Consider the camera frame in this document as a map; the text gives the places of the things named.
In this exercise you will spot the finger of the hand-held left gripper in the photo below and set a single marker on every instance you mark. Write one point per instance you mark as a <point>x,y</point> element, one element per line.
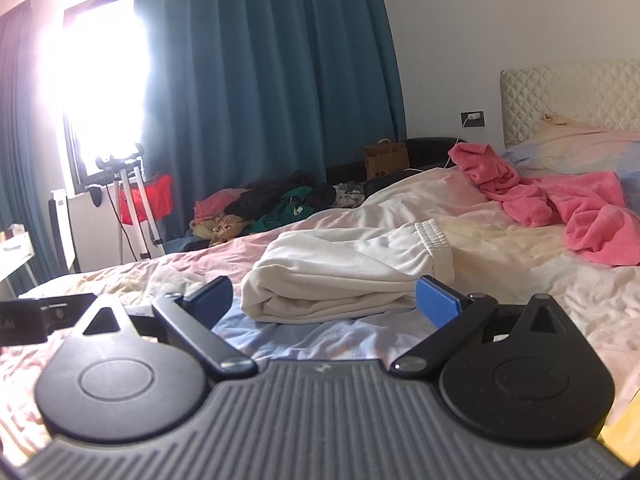
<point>65,312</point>

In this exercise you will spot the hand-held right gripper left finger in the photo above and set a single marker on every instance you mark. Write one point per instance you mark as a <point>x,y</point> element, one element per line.
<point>212,300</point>

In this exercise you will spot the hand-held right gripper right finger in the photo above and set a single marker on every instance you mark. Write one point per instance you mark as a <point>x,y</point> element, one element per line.
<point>440,302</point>

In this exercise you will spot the cream sweatpants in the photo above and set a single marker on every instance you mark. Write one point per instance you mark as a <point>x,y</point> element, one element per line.
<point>340,265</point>

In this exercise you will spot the beige garment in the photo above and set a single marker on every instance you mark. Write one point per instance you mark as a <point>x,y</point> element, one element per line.
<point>222,230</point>

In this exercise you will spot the white dressing table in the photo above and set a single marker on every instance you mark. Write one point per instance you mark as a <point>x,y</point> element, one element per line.
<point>15,250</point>

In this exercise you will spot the white radiator panel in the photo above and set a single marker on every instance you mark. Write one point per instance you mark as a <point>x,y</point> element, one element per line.
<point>95,240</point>

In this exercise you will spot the pastel bed sheet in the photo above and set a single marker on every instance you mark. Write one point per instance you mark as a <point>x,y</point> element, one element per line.
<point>525,270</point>

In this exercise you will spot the pink garment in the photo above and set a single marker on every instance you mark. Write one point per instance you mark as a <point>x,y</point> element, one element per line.
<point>215,205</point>

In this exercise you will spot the red cloth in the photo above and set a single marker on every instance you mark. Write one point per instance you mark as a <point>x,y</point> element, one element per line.
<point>160,197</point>

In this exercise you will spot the green garment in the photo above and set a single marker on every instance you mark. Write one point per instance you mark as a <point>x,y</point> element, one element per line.
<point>285,210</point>

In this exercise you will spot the garment steamer stand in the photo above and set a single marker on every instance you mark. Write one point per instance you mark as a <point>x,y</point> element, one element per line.
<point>145,205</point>

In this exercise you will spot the black garment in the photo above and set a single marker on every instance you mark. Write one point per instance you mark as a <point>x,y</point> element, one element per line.
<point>270,192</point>

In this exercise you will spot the patterned white garment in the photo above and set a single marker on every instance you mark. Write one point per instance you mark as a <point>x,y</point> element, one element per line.
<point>350,192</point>

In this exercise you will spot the brown paper bag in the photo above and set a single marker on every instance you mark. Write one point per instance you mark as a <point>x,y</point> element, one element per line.
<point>385,162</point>

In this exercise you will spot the black chair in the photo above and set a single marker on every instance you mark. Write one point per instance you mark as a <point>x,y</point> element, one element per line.
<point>430,147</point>

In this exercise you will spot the pink fleece towel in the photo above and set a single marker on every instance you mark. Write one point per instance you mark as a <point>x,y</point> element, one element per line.
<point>590,210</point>

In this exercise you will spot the narrow blue curtain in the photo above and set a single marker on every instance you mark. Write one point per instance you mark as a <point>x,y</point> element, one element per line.
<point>20,135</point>

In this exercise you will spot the pastel pillow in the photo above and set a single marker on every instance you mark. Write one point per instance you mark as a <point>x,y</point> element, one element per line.
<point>575,145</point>

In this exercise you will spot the wide blue curtain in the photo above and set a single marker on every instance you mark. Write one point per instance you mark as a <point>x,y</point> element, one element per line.
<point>260,70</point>

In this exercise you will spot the quilted cream headboard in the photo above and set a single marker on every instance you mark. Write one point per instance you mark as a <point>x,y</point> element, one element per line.
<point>565,95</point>

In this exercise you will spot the dark framed window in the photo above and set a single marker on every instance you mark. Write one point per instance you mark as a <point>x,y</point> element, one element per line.
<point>100,60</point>

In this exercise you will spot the bedside wall socket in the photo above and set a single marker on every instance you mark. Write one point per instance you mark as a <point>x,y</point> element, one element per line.
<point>472,119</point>

